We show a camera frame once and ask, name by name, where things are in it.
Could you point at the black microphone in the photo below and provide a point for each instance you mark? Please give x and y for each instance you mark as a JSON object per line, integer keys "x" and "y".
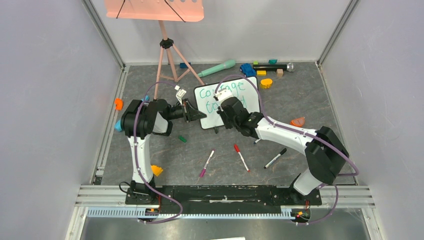
{"x": 289, "y": 67}

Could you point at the orange block left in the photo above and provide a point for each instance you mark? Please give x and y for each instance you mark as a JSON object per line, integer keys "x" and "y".
{"x": 118, "y": 104}

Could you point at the white whiteboard black frame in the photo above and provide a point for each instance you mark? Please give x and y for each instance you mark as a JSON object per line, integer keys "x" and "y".
{"x": 239, "y": 87}

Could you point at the black cap marker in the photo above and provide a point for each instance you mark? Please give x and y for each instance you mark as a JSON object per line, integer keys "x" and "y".
{"x": 275, "y": 158}

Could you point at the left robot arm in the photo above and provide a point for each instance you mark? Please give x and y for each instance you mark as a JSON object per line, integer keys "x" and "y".
{"x": 139, "y": 121}

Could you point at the red cap marker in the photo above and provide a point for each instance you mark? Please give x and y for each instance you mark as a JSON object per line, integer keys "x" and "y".
{"x": 237, "y": 149}

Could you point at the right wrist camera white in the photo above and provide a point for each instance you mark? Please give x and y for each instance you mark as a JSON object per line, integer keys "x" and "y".
{"x": 222, "y": 95}

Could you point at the tan wooden cube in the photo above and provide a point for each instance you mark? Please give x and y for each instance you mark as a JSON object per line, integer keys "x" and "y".
{"x": 279, "y": 73}

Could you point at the teal bottle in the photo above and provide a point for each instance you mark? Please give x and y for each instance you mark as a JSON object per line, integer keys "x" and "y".
{"x": 217, "y": 68}

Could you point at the yellow rectangular block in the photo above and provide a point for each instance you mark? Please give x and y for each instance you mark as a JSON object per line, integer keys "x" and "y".
{"x": 261, "y": 72}

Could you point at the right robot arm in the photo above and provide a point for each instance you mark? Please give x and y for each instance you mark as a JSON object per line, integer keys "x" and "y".
{"x": 325, "y": 154}

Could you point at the pink music stand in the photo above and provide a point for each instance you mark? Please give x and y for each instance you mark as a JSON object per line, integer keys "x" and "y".
{"x": 186, "y": 11}

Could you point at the green marker cap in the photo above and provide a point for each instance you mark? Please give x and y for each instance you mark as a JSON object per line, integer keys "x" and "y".
{"x": 182, "y": 139}

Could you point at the blue toy piece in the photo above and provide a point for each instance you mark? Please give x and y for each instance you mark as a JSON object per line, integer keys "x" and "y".
{"x": 247, "y": 70}

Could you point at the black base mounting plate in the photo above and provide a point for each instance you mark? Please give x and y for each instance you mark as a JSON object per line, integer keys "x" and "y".
{"x": 223, "y": 199}

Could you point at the purple cap marker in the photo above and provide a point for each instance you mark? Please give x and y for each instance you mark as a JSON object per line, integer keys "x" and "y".
{"x": 206, "y": 164}

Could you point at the orange stepped wedge block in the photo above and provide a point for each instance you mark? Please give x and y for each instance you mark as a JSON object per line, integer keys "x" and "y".
{"x": 156, "y": 170}

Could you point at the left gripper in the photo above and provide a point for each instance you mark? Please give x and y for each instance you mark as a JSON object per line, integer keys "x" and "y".
{"x": 189, "y": 110}

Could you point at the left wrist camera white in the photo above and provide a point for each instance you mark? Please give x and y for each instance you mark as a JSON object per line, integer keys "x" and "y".
{"x": 180, "y": 93}

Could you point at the yellow round block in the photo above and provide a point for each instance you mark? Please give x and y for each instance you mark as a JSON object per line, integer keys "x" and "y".
{"x": 266, "y": 83}

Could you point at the teal small block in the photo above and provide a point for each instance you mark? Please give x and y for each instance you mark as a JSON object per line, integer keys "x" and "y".
{"x": 272, "y": 61}

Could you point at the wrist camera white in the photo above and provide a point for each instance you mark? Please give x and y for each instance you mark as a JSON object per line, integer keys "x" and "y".
{"x": 180, "y": 93}
{"x": 222, "y": 95}

